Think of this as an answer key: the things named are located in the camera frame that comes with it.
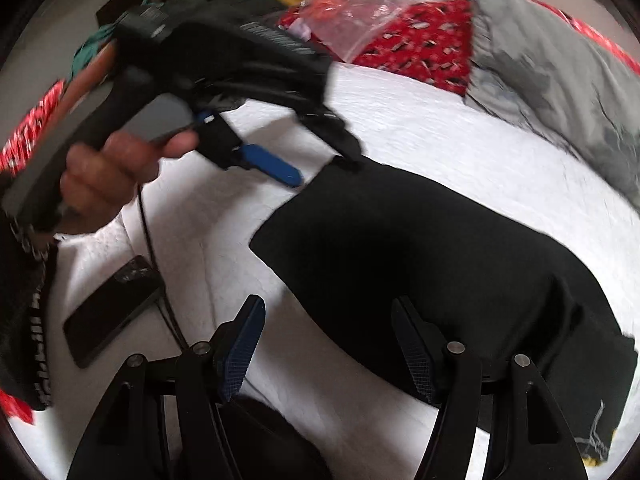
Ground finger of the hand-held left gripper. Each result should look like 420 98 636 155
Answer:
235 144 305 190
300 105 363 171

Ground white quilted bed cover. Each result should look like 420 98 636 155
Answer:
10 62 640 480

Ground grey floral pillow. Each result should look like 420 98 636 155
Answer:
465 0 640 201

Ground red floral bedding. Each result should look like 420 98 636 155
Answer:
277 0 640 98

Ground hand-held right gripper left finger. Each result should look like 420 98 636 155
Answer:
67 295 267 480

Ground teal cloth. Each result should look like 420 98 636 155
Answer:
70 25 118 76

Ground person's left hand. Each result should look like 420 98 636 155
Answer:
60 131 199 234

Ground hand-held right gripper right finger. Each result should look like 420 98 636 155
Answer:
391 296 591 480

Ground black smartphone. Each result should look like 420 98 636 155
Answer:
62 255 166 368

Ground black pants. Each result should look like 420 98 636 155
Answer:
249 157 638 466

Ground red patterned cloth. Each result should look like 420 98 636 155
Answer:
0 80 66 176

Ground clear plastic bag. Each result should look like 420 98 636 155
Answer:
300 0 431 63

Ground black cable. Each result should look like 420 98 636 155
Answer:
135 185 191 351

